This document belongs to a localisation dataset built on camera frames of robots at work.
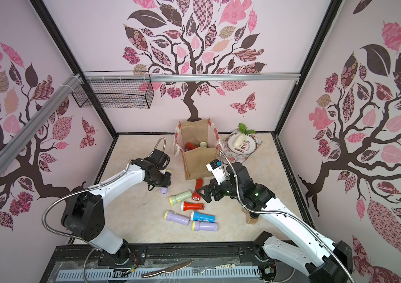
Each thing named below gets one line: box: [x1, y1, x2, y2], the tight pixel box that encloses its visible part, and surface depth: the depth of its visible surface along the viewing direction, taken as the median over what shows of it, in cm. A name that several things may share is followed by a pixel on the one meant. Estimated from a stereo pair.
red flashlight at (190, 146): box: [185, 142, 197, 151], surface depth 109 cm
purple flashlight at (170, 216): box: [163, 209, 190, 226], surface depth 83 cm
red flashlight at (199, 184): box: [192, 178, 204, 202], surface depth 96 cm
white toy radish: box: [233, 122, 257, 148], surface depth 116 cm
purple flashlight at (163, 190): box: [158, 186, 169, 194], surface depth 85 cm
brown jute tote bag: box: [173, 117, 222, 181], surface depth 98 cm
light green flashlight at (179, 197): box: [168, 189, 193, 206], surface depth 90 cm
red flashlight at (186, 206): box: [180, 201, 205, 212], surface depth 86 cm
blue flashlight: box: [190, 210, 216, 223], surface depth 83 cm
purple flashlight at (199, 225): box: [191, 220, 219, 232], surface depth 81 cm
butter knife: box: [140, 260, 193, 278], surface depth 71 cm
